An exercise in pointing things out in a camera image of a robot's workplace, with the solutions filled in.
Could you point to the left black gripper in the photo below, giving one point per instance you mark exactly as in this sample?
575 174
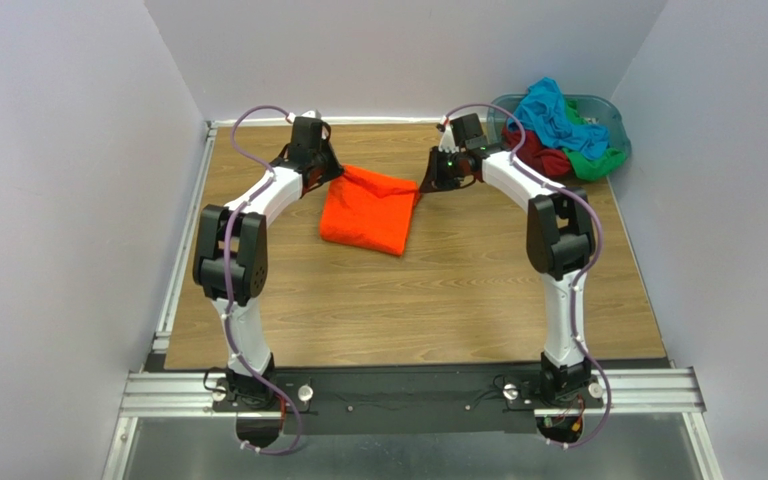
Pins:
321 168

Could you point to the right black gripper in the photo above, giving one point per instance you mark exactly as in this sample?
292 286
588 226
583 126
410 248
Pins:
438 170

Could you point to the orange t shirt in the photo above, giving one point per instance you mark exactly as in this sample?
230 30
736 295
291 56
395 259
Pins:
369 210

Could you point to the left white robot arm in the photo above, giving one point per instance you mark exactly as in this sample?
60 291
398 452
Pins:
231 254

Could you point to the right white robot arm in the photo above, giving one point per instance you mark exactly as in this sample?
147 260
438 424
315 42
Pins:
560 241

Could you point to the dark red t shirt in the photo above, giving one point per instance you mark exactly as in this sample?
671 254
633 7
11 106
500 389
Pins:
551 163

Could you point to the blue t shirt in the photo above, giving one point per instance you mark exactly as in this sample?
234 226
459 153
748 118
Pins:
544 110

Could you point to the green t shirt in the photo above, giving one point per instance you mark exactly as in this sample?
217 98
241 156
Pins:
594 163

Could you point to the translucent blue plastic basket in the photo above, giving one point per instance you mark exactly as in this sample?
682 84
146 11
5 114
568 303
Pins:
590 106

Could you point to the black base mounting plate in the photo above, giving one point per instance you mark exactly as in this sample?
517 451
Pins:
405 400

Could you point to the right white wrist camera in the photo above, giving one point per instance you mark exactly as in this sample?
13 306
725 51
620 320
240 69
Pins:
446 143

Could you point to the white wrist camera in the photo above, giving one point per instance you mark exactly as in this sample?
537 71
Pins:
313 114
446 143

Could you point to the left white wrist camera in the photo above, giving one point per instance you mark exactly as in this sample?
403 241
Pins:
313 114

